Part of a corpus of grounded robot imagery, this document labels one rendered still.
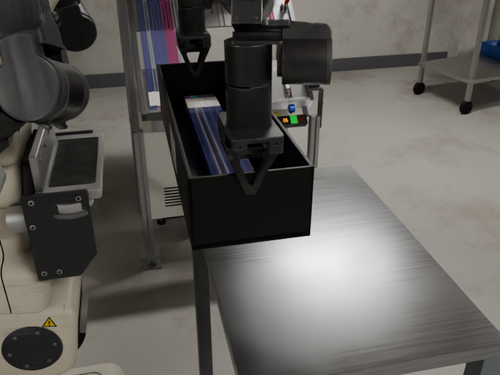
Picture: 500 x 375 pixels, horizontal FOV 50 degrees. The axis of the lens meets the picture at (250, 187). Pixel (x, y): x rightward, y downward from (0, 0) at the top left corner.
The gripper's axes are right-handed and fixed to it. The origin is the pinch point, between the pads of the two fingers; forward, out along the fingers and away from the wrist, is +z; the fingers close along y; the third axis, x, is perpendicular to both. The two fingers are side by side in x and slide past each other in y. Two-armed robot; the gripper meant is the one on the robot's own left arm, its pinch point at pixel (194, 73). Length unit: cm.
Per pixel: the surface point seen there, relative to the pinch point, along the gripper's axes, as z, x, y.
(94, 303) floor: 110, 39, 61
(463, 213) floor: 112, -146, 93
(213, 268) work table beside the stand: 29.9, 2.3, -33.0
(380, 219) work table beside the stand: 30, -38, -23
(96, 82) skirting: 107, 45, 355
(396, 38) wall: 87, -237, 363
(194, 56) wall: 91, -42, 359
